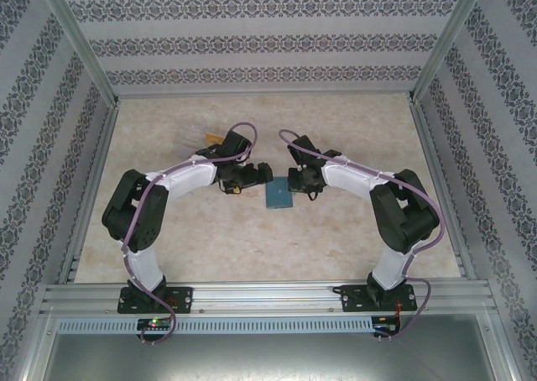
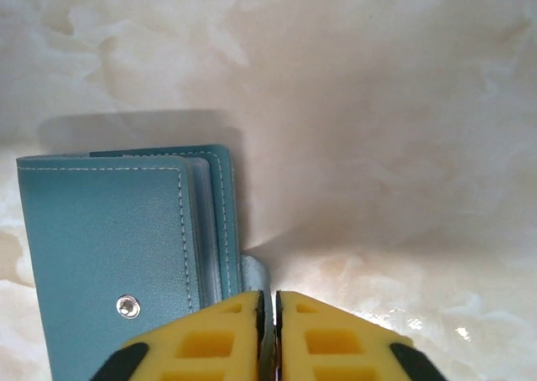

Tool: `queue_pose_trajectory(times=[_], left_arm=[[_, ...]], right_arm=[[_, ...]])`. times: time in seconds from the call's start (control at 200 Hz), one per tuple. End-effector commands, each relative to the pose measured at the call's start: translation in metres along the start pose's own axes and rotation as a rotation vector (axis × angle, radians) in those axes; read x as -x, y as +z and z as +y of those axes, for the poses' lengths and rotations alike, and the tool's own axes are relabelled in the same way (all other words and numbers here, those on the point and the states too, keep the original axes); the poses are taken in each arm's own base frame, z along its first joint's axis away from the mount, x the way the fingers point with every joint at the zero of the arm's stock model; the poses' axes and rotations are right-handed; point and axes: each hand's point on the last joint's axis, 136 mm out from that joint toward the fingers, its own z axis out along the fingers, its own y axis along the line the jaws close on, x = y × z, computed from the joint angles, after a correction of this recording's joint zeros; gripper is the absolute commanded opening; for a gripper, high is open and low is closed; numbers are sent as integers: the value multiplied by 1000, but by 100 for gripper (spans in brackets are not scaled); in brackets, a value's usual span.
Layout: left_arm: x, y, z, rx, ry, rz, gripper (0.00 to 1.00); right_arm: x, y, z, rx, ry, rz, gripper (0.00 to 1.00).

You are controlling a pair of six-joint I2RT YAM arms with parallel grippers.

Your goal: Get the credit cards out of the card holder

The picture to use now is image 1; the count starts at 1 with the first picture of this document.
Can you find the blue leather card holder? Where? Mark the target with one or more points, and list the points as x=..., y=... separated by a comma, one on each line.
x=279, y=196

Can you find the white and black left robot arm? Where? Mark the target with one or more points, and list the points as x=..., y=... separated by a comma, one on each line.
x=147, y=272

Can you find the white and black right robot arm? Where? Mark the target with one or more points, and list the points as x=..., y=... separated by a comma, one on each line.
x=388, y=272

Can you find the left controller circuit board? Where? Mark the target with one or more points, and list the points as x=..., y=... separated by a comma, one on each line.
x=155, y=324

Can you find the controller circuit board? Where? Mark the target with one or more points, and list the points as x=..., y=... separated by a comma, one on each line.
x=386, y=325
x=155, y=324

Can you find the right controller circuit board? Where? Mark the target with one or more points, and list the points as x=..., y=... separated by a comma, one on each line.
x=386, y=325

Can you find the grey metal sheet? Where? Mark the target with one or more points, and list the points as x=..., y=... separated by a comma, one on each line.
x=268, y=356

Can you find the aluminium mounting rail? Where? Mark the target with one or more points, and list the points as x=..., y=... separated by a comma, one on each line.
x=268, y=297

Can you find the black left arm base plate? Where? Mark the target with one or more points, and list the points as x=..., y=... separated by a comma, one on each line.
x=180, y=299

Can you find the aluminium side rail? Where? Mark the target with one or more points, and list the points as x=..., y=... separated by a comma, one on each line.
x=428, y=146
x=93, y=188

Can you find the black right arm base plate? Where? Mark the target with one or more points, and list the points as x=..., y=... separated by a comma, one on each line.
x=356, y=299

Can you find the aluminium frame post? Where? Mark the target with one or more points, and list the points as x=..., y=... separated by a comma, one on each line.
x=442, y=41
x=84, y=41

